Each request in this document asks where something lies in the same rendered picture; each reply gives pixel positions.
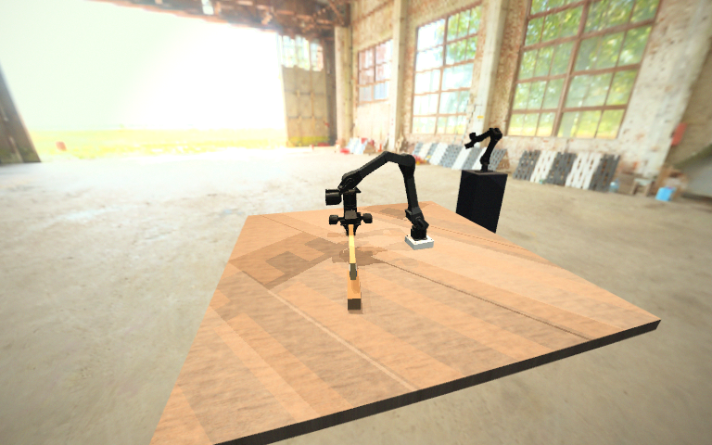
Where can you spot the tan wooden rail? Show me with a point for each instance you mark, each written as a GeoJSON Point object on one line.
{"type": "Point", "coordinates": [352, 254]}

